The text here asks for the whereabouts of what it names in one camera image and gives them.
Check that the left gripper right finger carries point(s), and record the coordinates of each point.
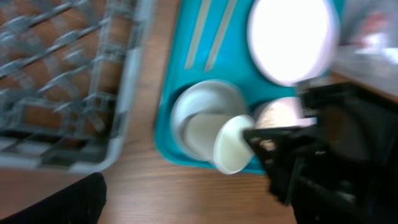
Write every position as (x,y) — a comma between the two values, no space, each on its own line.
(343,169)

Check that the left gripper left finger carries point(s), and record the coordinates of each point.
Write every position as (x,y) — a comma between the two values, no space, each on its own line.
(81,202)

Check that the small pink plate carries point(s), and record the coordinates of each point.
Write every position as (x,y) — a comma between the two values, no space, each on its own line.
(280,113)

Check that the white cup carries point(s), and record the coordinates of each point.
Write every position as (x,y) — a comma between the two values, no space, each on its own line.
(218,138)

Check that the wooden chopstick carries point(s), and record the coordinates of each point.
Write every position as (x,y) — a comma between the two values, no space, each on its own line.
(220,34)
(197,33)

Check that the clear plastic bin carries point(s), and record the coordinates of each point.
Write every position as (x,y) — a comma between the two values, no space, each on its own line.
(368,51)

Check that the grey plastic dish rack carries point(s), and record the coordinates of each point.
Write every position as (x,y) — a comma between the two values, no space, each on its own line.
(68,75)

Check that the large white plate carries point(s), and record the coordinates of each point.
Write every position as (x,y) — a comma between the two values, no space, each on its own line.
(292,40)

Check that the grey bowl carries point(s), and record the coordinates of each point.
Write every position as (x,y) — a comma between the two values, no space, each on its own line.
(207,97)

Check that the teal serving tray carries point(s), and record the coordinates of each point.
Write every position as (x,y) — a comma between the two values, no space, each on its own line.
(234,65)

